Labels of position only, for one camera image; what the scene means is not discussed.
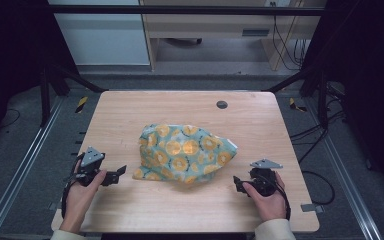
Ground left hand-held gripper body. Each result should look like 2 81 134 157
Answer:
74 146 120 188

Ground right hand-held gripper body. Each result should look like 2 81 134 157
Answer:
241 157 284 198

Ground green cloth with orange print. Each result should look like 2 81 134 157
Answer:
132 123 239 185

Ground person's right hand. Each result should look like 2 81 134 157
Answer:
241 171 288 223

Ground person's left hand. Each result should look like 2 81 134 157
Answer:
59 161 108 234

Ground yellow and black tape strip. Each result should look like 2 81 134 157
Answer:
75 95 89 114
288 97 308 113

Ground white cabinet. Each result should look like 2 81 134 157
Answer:
47 0 151 66

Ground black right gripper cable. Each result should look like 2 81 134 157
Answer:
263 174 292 221

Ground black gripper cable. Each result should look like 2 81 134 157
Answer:
60 152 86 219
263 174 292 221

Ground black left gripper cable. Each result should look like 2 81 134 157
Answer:
60 152 86 219

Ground grey metal table bracket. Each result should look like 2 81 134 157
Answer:
300 203 325 214

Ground black floor cable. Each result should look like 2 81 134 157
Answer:
301 170 336 206
289 109 346 164

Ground aluminium floor rail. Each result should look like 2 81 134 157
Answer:
0 96 65 240
304 98 384 240

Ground black hanging cables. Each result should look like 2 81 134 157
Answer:
270 1 309 71

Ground black metal frame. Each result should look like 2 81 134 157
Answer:
39 3 331 130

